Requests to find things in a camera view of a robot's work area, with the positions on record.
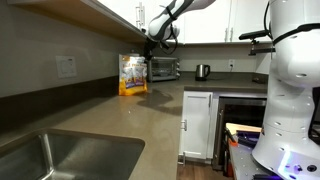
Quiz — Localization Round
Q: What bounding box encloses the silver toaster oven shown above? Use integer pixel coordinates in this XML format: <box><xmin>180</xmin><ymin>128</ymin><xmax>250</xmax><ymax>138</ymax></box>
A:
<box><xmin>147</xmin><ymin>57</ymin><xmax>180</xmax><ymax>82</ymax></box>

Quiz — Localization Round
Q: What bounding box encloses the steel electric kettle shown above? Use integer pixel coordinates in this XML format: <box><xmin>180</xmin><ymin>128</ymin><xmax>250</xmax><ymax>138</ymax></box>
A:
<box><xmin>195</xmin><ymin>64</ymin><xmax>211</xmax><ymax>81</ymax></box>

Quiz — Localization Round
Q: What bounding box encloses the orange snack bag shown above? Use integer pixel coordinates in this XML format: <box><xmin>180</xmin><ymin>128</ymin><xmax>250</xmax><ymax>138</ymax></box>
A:
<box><xmin>118</xmin><ymin>55</ymin><xmax>147</xmax><ymax>96</ymax></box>

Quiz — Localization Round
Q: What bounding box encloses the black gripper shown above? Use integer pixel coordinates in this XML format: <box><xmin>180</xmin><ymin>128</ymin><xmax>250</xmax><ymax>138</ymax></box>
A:
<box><xmin>143</xmin><ymin>38</ymin><xmax>157</xmax><ymax>60</ymax></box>

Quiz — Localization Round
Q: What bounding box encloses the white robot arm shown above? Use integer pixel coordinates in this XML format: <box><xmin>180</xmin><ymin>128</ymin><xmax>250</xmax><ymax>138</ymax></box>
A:
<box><xmin>240</xmin><ymin>0</ymin><xmax>320</xmax><ymax>180</ymax></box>

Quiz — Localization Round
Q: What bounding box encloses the black built-in oven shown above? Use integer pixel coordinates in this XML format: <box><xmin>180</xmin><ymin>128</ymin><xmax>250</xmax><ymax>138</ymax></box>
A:
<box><xmin>212</xmin><ymin>97</ymin><xmax>266</xmax><ymax>170</ymax></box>

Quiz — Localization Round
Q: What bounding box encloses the black camera on stand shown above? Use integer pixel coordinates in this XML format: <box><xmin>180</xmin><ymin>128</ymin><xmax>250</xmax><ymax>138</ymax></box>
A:
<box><xmin>239</xmin><ymin>30</ymin><xmax>275</xmax><ymax>56</ymax></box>

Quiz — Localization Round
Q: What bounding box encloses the white wall outlet plate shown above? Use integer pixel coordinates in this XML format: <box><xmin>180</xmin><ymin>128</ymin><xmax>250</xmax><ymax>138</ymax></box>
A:
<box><xmin>56</xmin><ymin>56</ymin><xmax>77</xmax><ymax>78</ymax></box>

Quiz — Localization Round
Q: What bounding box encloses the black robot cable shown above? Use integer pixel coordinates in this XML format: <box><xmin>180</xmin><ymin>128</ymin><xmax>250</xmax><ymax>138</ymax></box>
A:
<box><xmin>158</xmin><ymin>4</ymin><xmax>180</xmax><ymax>56</ymax></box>

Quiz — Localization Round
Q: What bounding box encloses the white lower cabinet door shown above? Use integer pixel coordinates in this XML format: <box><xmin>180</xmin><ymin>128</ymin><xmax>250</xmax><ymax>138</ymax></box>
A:
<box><xmin>180</xmin><ymin>91</ymin><xmax>212</xmax><ymax>159</ymax></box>

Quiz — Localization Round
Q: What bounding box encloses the stainless steel sink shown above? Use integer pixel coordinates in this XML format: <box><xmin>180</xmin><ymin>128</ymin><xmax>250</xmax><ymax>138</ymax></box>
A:
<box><xmin>0</xmin><ymin>129</ymin><xmax>145</xmax><ymax>180</ymax></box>

